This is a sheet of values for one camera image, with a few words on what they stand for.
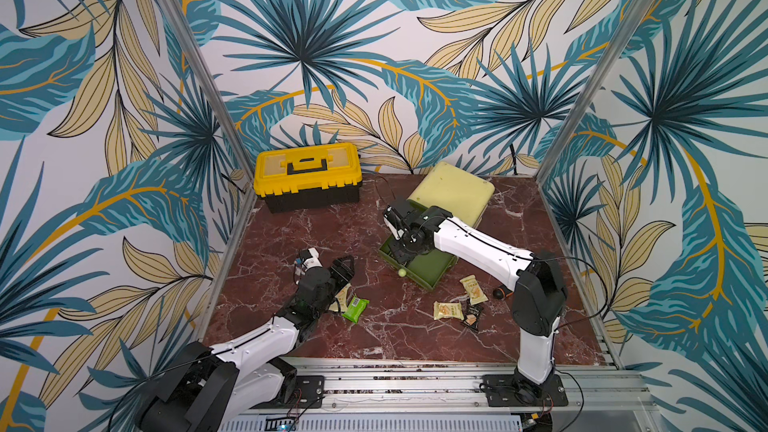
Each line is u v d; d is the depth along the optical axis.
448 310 0.86
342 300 0.86
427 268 0.88
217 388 0.41
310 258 0.78
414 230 0.61
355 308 0.86
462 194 0.88
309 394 0.73
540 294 0.48
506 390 0.73
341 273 0.75
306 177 0.98
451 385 0.76
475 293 0.88
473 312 0.86
